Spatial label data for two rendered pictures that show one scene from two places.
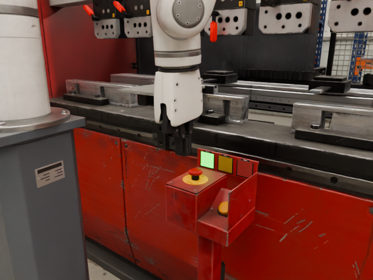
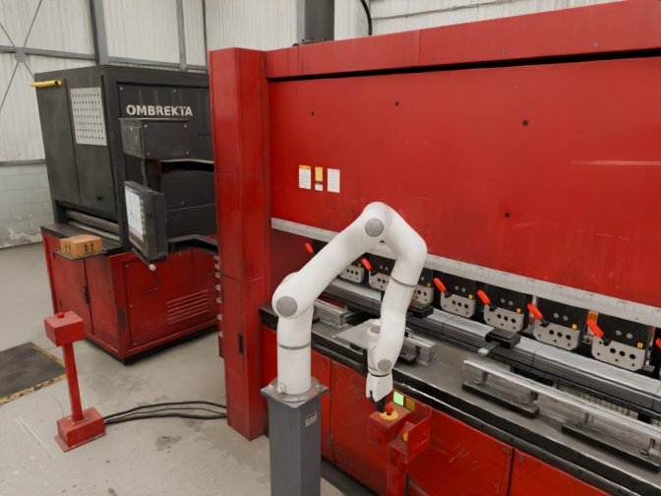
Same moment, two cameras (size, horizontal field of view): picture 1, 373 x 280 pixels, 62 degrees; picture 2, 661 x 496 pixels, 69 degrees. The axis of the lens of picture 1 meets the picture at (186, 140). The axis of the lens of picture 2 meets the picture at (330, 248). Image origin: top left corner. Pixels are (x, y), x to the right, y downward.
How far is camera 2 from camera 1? 1.28 m
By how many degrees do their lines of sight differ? 8
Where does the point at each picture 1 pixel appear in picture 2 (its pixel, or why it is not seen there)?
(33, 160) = (305, 413)
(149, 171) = (354, 391)
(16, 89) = (301, 380)
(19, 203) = (298, 435)
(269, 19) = (448, 302)
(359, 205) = (497, 445)
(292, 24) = (461, 310)
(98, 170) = not seen: hidden behind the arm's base
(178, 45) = not seen: hidden behind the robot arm
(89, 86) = not seen: hidden behind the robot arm
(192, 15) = (386, 366)
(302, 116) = (470, 372)
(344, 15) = (493, 316)
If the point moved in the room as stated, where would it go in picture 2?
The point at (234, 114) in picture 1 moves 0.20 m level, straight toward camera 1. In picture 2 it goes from (423, 357) to (417, 380)
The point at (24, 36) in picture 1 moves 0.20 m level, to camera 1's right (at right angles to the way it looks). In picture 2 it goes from (306, 355) to (363, 360)
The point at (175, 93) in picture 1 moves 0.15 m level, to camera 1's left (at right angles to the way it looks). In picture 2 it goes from (377, 387) to (334, 383)
